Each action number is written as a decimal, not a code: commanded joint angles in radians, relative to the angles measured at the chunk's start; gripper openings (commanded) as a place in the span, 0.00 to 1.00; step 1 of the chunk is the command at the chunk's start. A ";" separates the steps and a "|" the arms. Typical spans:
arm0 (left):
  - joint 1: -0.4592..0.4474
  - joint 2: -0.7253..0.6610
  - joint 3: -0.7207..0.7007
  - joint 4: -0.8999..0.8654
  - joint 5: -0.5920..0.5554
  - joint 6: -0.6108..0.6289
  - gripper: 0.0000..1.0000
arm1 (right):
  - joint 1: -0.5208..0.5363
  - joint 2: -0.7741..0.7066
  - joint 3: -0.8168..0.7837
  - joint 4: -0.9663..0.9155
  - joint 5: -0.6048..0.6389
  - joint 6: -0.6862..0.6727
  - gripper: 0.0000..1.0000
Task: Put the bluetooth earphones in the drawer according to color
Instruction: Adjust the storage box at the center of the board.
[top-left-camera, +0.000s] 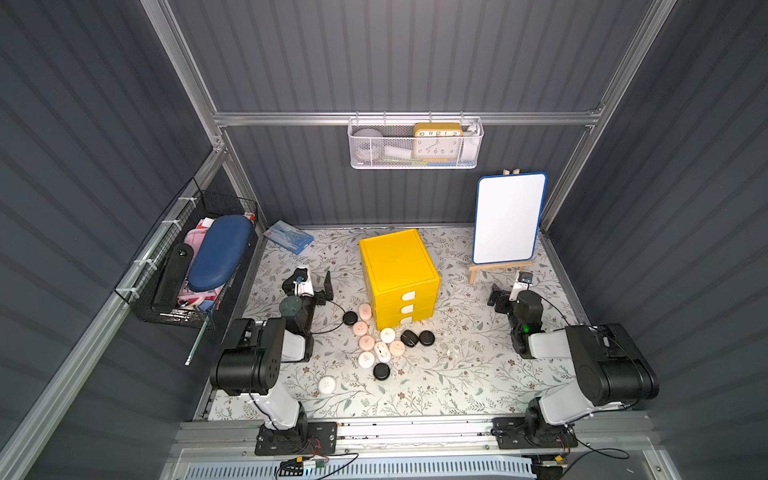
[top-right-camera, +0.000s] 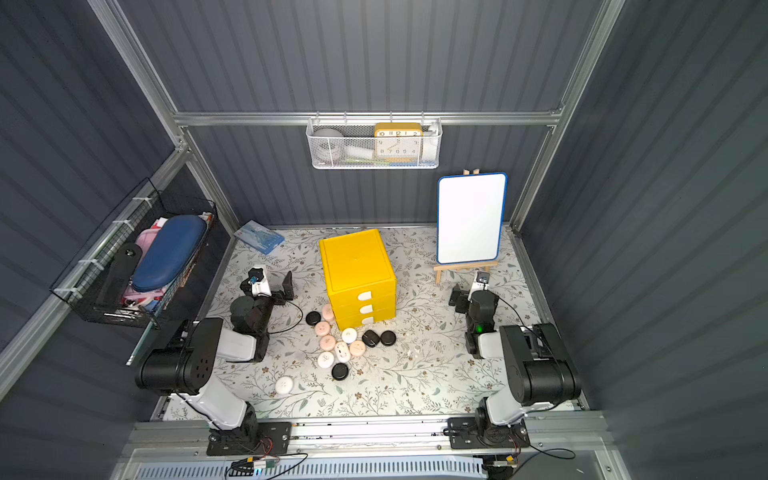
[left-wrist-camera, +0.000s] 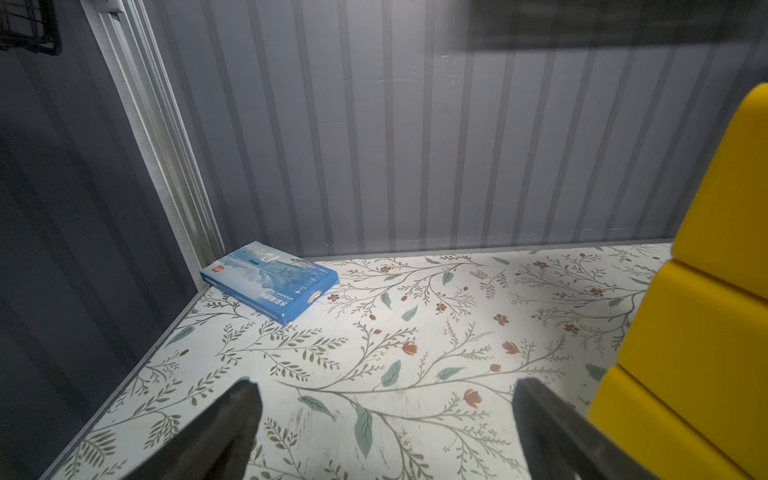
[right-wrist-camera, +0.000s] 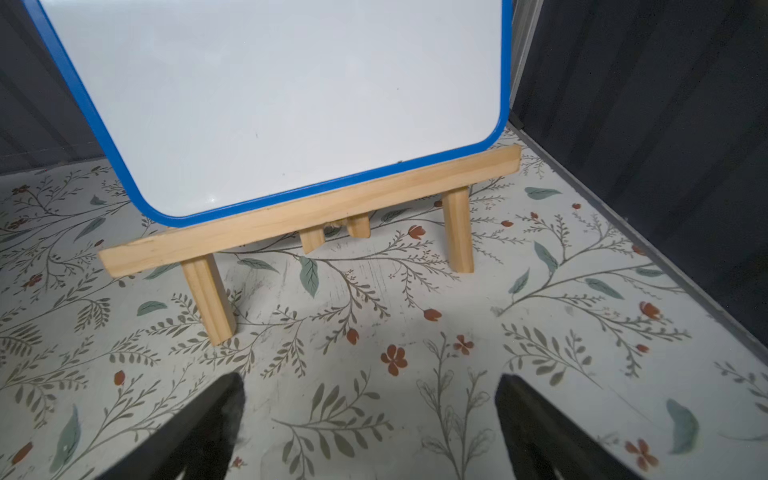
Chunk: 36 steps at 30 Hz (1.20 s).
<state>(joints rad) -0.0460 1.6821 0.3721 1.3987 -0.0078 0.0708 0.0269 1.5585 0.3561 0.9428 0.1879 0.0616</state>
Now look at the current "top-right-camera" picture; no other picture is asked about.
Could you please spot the yellow three-drawer cabinet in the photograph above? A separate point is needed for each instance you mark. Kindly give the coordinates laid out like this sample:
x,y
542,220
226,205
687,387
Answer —
x,y
360,280

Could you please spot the black object in basket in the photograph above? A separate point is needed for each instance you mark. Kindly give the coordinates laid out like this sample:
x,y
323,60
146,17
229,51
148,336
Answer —
x,y
123,265

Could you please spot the blue oval case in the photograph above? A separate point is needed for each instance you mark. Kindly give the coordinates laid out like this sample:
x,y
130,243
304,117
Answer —
x,y
173,247

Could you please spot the small wooden easel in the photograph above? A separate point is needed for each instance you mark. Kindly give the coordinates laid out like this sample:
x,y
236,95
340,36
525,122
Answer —
x,y
465,270

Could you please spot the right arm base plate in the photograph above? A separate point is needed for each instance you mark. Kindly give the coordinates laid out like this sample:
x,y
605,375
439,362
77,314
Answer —
x,y
467,433

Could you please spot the white earphone case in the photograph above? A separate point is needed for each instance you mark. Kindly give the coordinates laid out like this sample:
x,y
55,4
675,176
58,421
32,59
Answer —
x,y
342,352
326,360
349,335

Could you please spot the black earphone case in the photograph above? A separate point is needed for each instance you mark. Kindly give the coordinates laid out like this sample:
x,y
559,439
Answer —
x,y
388,338
340,371
313,318
370,339

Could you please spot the white earphone case isolated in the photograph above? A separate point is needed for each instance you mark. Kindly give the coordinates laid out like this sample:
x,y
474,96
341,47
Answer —
x,y
284,385

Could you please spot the white earphone case lower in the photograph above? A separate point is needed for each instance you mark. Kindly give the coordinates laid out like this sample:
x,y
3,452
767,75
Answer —
x,y
326,360

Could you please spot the yellow alarm clock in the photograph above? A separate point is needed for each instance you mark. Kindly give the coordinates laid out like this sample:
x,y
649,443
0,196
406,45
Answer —
x,y
398,142

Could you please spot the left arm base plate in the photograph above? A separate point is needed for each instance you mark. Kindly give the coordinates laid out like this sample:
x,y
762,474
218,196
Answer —
x,y
267,438

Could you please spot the black wire side basket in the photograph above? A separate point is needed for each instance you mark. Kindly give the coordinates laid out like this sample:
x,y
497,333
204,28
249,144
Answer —
x,y
79,285

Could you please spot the white earphone case upper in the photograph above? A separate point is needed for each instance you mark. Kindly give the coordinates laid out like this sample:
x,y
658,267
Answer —
x,y
349,335

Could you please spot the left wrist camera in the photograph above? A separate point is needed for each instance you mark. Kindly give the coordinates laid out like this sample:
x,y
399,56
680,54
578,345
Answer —
x,y
259,283

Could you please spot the white wire wall basket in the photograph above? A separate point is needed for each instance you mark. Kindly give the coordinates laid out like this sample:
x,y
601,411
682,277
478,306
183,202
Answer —
x,y
359,146

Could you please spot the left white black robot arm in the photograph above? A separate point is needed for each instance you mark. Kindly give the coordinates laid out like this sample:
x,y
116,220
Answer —
x,y
181,363

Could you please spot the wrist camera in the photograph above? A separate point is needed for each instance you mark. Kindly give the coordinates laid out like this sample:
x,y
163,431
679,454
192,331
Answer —
x,y
259,283
481,280

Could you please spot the white earphone case centre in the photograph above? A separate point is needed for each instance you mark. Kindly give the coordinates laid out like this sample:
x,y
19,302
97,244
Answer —
x,y
342,352

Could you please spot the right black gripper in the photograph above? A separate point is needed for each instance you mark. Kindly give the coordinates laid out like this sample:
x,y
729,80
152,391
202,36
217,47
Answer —
x,y
462,297

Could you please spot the pink items in basket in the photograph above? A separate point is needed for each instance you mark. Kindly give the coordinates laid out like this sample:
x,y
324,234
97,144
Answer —
x,y
133,299

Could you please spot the white board blue frame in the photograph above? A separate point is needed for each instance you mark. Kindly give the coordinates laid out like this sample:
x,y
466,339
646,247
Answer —
x,y
471,218

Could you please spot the black earphone case bottom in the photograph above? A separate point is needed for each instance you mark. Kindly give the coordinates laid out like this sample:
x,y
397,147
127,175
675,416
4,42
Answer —
x,y
340,371

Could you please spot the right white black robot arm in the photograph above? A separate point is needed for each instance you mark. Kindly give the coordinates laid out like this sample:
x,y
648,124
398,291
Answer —
x,y
540,374

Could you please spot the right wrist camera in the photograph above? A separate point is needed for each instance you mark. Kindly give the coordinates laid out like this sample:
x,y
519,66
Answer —
x,y
481,280

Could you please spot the aluminium front rail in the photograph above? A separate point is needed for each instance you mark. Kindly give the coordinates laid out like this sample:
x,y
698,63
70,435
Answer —
x,y
380,436

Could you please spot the pink earphone case right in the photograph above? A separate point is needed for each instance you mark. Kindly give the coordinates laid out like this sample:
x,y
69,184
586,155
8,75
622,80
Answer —
x,y
357,348

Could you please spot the white tape roll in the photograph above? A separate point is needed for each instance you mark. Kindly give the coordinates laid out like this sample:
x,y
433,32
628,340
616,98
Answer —
x,y
327,146

